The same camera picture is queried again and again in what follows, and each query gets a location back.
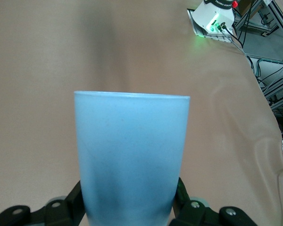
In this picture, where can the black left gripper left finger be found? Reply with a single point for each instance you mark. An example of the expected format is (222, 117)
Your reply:
(66, 212)

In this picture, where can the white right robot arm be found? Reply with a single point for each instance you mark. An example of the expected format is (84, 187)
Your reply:
(208, 11)

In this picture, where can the aluminium profile frame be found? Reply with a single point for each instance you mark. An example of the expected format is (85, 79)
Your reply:
(277, 87)

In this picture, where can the light blue plastic cup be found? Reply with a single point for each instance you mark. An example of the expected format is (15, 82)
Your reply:
(132, 153)

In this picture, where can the red knob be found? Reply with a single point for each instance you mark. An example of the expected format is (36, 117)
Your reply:
(235, 3)

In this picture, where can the brown cardboard box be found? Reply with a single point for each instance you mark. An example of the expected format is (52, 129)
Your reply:
(245, 4)

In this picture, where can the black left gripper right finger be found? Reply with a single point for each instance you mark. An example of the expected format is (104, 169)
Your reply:
(193, 215)

